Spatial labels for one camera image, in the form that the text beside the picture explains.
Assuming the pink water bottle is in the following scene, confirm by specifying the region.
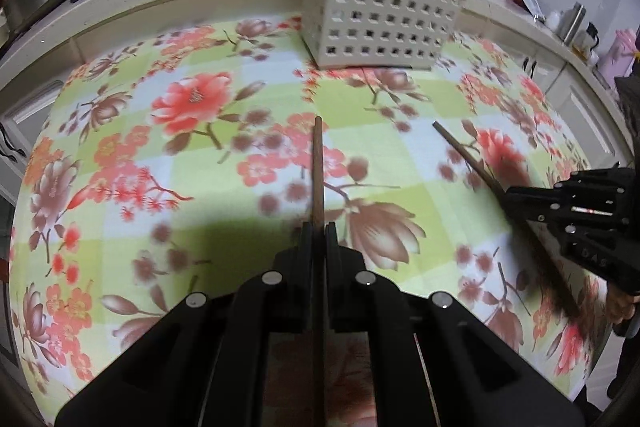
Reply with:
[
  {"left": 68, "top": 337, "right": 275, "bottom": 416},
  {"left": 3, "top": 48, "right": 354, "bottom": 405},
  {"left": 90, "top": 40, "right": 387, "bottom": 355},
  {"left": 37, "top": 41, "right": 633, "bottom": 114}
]
[{"left": 599, "top": 29, "right": 639, "bottom": 84}]

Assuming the person's right hand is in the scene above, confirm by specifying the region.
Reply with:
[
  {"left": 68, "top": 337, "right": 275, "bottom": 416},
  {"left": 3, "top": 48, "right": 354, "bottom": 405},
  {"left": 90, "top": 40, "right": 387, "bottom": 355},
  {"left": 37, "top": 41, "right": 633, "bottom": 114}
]
[{"left": 606, "top": 286, "right": 639, "bottom": 329}]

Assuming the floral checked tablecloth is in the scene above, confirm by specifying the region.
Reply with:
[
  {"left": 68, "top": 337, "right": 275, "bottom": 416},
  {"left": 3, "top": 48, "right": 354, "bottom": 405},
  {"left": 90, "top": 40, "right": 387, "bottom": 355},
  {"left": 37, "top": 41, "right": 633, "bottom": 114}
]
[{"left": 7, "top": 14, "right": 608, "bottom": 427}]

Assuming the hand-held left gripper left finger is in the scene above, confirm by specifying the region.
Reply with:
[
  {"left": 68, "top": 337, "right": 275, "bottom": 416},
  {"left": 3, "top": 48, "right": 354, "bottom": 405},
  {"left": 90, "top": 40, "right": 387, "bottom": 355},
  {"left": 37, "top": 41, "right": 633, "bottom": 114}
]
[{"left": 54, "top": 222, "right": 316, "bottom": 427}]

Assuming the steel thermos flask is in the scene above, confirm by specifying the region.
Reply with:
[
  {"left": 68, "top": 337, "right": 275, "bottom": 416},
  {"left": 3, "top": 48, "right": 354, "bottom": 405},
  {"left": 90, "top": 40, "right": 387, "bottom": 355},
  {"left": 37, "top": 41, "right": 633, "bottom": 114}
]
[{"left": 557, "top": 3, "right": 587, "bottom": 46}]

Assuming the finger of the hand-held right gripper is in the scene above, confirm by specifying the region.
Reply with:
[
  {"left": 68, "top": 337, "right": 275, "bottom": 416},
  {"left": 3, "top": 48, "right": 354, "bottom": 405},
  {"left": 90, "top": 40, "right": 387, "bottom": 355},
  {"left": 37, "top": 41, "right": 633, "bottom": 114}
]
[
  {"left": 551, "top": 163, "right": 637, "bottom": 208},
  {"left": 503, "top": 186, "right": 632, "bottom": 229}
]

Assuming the brown wooden chopstick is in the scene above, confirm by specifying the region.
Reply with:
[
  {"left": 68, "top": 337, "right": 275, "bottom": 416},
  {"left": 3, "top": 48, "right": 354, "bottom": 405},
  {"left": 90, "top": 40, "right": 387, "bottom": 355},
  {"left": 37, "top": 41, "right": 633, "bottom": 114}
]
[
  {"left": 312, "top": 116, "right": 329, "bottom": 427},
  {"left": 431, "top": 121, "right": 582, "bottom": 317}
]

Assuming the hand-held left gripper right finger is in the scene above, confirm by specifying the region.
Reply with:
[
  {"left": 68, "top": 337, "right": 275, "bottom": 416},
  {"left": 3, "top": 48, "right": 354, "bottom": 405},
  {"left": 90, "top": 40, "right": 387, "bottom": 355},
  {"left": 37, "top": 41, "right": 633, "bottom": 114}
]
[{"left": 325, "top": 222, "right": 586, "bottom": 427}]

